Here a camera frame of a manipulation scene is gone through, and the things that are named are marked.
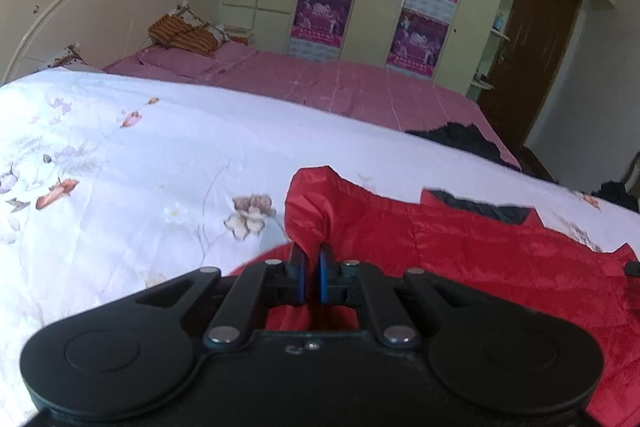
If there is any red quilted jacket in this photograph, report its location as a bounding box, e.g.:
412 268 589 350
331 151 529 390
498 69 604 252
226 164 640 427

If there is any dark wooden chair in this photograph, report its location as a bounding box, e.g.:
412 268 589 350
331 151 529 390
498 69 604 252
620 153 640 199

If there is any black garment on bed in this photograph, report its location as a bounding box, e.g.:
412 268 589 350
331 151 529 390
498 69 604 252
406 122 508 166

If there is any white floral bed quilt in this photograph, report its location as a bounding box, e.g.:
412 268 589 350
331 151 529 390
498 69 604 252
1 69 639 426

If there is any pink checked bed sheet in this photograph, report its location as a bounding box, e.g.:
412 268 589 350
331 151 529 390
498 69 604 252
104 42 521 170

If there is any lower right purple poster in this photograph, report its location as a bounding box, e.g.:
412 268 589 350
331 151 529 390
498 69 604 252
385 9 449 79

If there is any dark brown wooden door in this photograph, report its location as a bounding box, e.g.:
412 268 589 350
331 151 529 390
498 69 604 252
478 0 582 152

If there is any lower left purple poster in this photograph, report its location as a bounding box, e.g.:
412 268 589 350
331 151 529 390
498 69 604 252
288 0 352 62

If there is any orange striped pillow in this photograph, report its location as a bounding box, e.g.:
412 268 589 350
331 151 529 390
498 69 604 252
148 14 220 55

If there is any floral pillow by headboard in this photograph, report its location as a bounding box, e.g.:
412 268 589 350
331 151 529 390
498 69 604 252
41 44 93 72

